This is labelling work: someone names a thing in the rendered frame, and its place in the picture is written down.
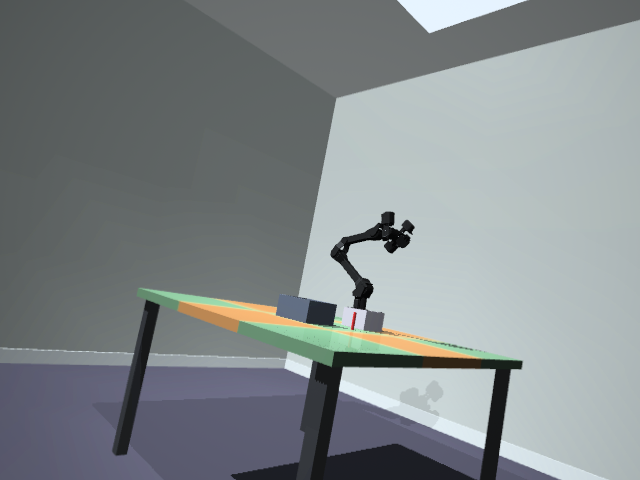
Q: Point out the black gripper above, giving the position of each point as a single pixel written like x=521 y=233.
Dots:
x=392 y=246

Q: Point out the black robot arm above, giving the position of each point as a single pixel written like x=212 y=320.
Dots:
x=364 y=287

